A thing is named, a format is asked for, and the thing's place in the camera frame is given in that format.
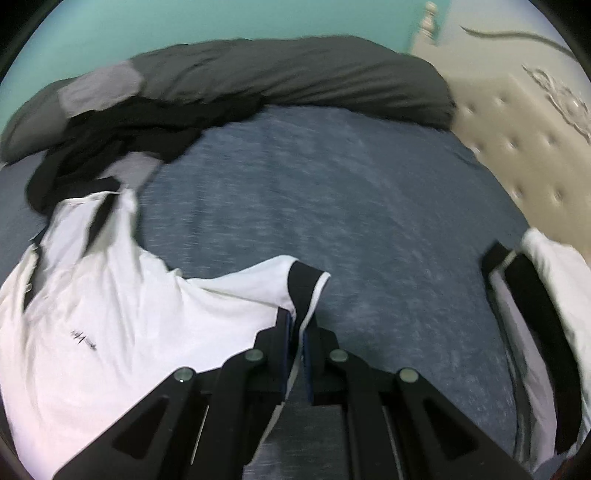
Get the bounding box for light grey garment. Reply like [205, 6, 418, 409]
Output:
[99, 152, 162, 190]

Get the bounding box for cream tufted headboard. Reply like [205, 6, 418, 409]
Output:
[406, 0, 591, 259]

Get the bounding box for folded black and white garment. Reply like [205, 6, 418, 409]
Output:
[480, 240, 585, 476]

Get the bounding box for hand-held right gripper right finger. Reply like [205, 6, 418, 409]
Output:
[300, 323, 534, 480]

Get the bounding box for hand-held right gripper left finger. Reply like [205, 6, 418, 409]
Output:
[51, 308, 296, 480]

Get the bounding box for dark grey rolled duvet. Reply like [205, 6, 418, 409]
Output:
[0, 36, 458, 162]

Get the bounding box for white polo shirt black trim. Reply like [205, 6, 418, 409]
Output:
[0, 187, 331, 480]

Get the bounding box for grey cloth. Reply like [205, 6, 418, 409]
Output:
[58, 60, 141, 118]

